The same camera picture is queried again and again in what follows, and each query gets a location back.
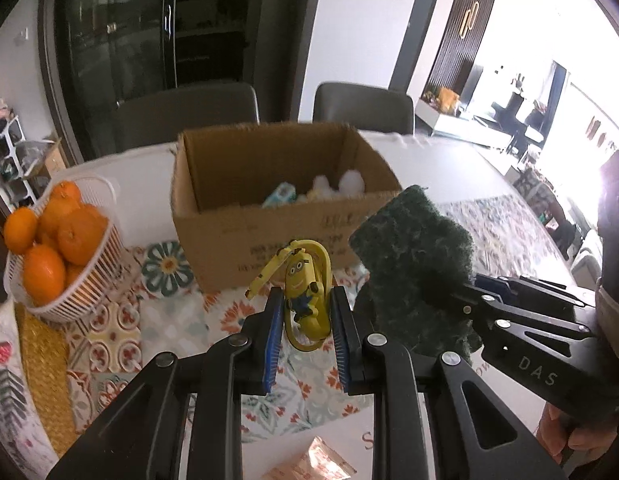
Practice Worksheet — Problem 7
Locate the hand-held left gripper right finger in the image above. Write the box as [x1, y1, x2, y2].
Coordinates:
[331, 286, 567, 480]

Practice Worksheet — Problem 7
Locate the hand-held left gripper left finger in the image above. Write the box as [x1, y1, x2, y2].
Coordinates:
[46, 287, 286, 480]

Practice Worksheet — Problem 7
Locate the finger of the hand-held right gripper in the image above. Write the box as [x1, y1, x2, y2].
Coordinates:
[474, 272, 599, 318]
[452, 284, 619, 423]

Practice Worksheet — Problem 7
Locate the yellow cartoon figure toy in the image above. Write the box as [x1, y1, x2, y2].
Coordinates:
[246, 239, 335, 353]

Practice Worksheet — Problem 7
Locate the dark green fuzzy pad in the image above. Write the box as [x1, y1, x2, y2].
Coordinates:
[349, 185, 485, 361]

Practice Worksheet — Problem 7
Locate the brown cardboard box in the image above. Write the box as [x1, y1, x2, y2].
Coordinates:
[170, 121, 403, 295]

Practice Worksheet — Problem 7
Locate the blue white tissue packet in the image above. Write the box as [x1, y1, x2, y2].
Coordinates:
[262, 183, 296, 207]

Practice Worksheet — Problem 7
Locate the white plush bunny toy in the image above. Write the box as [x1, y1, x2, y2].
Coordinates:
[296, 169, 365, 203]

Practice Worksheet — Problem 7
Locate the person's right hand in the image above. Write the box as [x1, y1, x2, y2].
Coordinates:
[537, 402, 619, 468]

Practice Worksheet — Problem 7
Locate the chair with patterned cushion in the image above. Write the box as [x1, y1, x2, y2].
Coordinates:
[519, 165, 580, 256]

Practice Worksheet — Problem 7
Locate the translucent plastic packet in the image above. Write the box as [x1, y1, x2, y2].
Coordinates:
[139, 290, 202, 346]

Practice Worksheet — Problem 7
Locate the tile patterned tablecloth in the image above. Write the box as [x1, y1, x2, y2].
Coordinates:
[0, 132, 597, 480]

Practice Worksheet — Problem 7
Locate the gold foil bow packet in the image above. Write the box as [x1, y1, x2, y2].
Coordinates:
[262, 436, 357, 480]

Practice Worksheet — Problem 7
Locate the white television cabinet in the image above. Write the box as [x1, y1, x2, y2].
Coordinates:
[414, 100, 520, 148]

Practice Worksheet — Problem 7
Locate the white slatted fruit basket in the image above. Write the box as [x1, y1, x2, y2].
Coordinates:
[3, 175, 127, 323]

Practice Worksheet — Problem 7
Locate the grey dining chair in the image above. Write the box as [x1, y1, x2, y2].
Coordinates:
[112, 82, 260, 153]
[313, 81, 415, 136]

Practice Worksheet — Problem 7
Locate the pile of oranges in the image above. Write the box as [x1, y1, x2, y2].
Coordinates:
[3, 180, 110, 308]

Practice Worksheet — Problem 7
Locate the yellow woven basket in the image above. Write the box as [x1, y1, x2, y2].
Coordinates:
[14, 305, 80, 456]

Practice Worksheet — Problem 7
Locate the floral print cloth bag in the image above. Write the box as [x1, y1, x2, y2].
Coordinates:
[0, 300, 60, 480]

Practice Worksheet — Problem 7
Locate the white shoe rack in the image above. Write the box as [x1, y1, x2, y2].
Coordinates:
[0, 115, 37, 211]

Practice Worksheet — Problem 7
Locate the dark glass sliding door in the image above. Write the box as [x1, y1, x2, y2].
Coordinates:
[39, 0, 325, 161]

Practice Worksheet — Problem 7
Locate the dark slatted wall panel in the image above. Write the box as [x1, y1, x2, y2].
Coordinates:
[429, 0, 497, 106]

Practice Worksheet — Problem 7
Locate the gold wall ornament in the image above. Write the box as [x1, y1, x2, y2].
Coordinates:
[459, 2, 483, 38]

